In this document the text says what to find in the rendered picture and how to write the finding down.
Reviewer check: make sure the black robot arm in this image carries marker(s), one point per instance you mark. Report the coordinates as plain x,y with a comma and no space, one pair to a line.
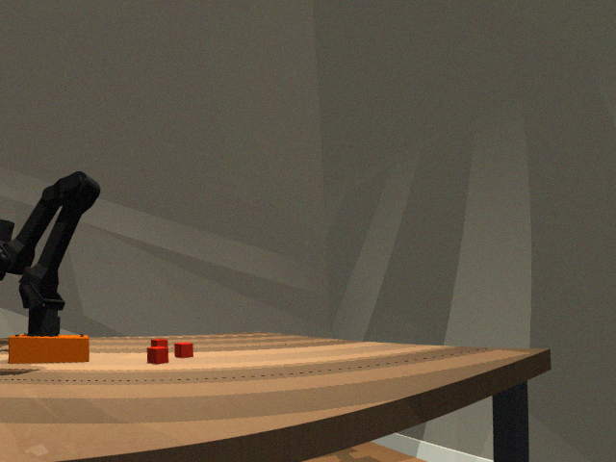
39,283

